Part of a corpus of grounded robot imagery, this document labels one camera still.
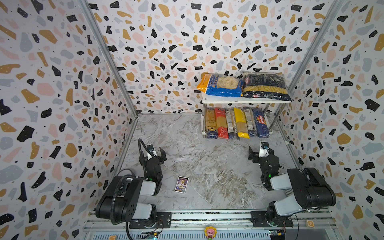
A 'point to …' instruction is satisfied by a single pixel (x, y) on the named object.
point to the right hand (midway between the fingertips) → (257, 144)
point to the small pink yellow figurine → (210, 232)
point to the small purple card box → (181, 184)
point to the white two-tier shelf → (223, 100)
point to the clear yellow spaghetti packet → (241, 122)
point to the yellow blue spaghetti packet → (211, 128)
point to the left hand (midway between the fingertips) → (151, 148)
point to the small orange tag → (310, 223)
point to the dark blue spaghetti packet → (262, 128)
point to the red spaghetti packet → (221, 123)
